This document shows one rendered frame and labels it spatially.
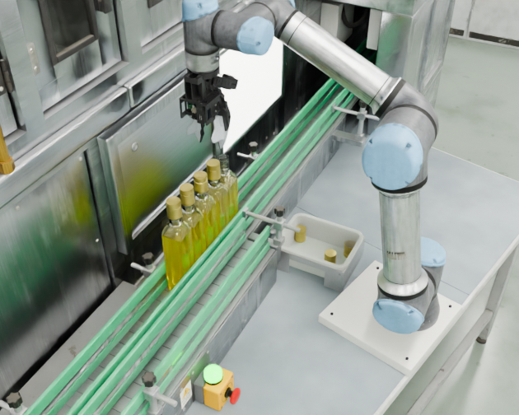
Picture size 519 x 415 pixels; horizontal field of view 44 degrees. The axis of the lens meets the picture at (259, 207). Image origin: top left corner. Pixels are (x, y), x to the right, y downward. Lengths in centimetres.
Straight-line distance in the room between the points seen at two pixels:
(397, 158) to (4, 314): 85
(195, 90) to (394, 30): 102
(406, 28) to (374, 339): 107
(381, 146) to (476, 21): 398
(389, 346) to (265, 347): 32
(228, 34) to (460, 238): 108
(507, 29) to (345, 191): 318
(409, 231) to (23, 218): 79
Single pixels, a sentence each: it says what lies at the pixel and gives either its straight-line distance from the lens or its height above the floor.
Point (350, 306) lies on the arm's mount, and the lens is 177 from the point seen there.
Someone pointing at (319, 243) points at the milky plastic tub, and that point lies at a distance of 195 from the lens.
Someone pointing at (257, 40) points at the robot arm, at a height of 154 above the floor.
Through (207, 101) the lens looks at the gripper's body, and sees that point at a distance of 144.
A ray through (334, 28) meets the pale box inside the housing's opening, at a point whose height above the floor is 109.
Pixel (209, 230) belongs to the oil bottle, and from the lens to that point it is 164.
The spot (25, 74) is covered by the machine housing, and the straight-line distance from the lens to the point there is 125.
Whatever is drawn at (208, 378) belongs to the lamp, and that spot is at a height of 85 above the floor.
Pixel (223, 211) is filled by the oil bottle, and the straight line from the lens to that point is 167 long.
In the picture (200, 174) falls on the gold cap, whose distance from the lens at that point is 156.
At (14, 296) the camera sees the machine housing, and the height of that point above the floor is 111.
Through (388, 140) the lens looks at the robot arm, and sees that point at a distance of 126.
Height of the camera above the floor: 208
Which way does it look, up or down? 39 degrees down
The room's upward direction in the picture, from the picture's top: straight up
